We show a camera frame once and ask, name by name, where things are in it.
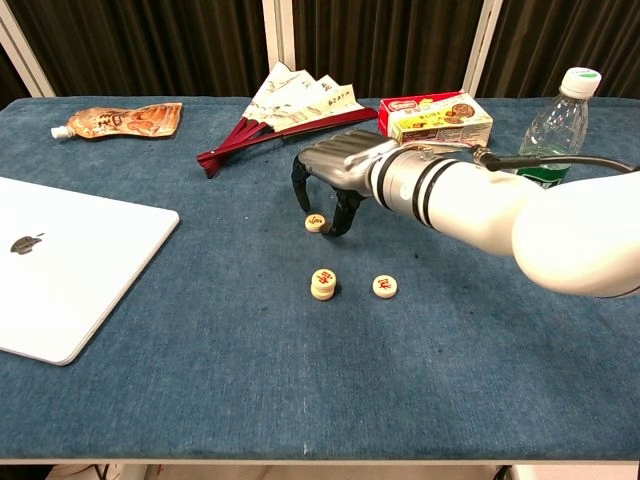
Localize paper folding fan red ribs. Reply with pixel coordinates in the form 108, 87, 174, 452
196, 61, 380, 180

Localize orange spout pouch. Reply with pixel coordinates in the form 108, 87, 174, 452
50, 102, 184, 141

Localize white partition post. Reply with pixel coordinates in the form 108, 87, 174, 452
462, 0, 504, 99
0, 0, 56, 99
261, 0, 296, 99

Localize clear water bottle green label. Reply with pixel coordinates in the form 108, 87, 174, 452
517, 66, 603, 190

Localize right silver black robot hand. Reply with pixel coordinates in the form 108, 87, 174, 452
291, 129, 400, 240

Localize blue table cloth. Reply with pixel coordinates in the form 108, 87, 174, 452
0, 96, 640, 461

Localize red yellow biscuit box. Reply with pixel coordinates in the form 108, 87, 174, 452
377, 89, 495, 150

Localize black arm cable metal plug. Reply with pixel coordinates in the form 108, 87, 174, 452
469, 144, 640, 174

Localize white apple laptop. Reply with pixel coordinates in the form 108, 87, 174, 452
0, 176, 181, 367

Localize cream chess piece red character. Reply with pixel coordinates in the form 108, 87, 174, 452
371, 274, 400, 300

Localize dark pleated curtain panel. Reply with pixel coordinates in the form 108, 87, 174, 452
292, 0, 486, 100
477, 0, 640, 100
7, 0, 269, 99

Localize cream chess piece red-brown character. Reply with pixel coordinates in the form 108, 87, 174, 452
310, 268, 337, 292

